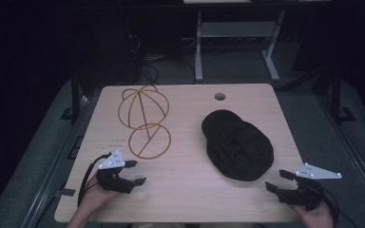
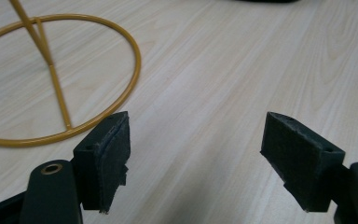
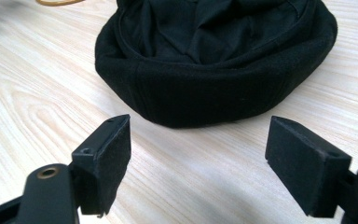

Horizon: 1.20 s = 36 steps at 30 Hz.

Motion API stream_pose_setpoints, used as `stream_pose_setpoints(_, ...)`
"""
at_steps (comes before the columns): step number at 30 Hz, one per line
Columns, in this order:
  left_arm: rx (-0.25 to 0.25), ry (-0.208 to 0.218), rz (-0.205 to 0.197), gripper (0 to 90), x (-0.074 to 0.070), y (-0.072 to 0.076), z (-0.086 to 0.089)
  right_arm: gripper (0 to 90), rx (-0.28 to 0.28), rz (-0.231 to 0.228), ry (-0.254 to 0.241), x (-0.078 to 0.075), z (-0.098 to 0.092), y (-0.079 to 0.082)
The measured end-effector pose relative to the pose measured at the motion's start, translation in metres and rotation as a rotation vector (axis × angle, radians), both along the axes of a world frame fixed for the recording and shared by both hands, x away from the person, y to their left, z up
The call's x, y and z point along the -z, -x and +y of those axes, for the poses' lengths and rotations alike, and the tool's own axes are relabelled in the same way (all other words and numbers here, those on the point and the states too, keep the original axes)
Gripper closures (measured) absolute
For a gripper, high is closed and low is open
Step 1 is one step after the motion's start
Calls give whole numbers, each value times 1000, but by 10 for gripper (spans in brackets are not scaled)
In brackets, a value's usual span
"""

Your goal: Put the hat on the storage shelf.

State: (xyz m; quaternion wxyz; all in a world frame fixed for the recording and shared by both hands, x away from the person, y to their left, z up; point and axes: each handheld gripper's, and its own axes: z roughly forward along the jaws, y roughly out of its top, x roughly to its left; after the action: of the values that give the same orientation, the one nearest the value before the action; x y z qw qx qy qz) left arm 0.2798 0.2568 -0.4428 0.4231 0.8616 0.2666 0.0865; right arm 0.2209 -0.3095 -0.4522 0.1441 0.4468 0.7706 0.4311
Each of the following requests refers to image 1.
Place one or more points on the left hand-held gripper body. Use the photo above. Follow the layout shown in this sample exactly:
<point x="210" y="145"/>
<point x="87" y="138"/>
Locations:
<point x="111" y="177"/>

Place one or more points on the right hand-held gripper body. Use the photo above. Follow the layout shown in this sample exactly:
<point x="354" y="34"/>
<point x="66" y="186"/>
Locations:
<point x="304" y="193"/>

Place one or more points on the person's left hand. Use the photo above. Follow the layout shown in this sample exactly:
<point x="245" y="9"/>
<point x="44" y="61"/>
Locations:
<point x="95" y="194"/>

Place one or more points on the person's right hand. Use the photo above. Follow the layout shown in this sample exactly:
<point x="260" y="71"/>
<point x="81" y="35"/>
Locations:
<point x="313" y="218"/>

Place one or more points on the grey tape strip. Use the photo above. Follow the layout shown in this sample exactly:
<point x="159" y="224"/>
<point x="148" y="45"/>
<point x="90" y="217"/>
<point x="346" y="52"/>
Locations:
<point x="66" y="191"/>

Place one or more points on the black cap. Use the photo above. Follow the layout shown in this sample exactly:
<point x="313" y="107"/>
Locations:
<point x="237" y="148"/>

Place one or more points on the black metal post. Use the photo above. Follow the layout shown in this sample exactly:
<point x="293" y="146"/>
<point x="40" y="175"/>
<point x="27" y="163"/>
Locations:
<point x="75" y="95"/>
<point x="336" y="95"/>

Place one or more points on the grey metal table frame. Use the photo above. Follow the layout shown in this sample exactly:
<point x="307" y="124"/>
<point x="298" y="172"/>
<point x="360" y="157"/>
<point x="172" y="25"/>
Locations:
<point x="234" y="30"/>

